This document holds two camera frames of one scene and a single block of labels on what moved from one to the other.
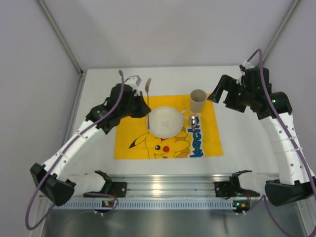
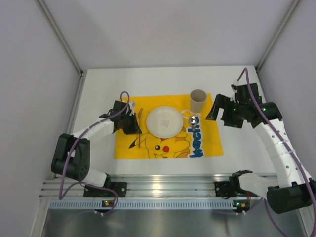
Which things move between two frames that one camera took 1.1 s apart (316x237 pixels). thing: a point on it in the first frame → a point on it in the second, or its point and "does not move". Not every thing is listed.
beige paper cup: (197, 98) does not move
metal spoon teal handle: (192, 122) does not move
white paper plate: (165, 122) does not move
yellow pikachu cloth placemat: (134, 140) does not move
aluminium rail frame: (173, 186) does not move
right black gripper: (232, 95) → (228, 111)
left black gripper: (138, 106) → (127, 122)
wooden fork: (147, 86) → (139, 112)
